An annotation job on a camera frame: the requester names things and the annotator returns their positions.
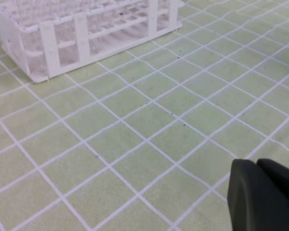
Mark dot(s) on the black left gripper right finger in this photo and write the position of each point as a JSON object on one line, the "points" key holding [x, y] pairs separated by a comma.
{"points": [[275, 193]]}

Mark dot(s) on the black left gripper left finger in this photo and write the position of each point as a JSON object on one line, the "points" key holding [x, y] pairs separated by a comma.
{"points": [[245, 182]]}

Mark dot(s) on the green grid tablecloth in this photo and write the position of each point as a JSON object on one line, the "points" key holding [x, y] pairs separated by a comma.
{"points": [[144, 140]]}

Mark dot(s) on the white plastic test tube rack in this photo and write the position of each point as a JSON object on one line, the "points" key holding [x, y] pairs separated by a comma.
{"points": [[47, 38]]}

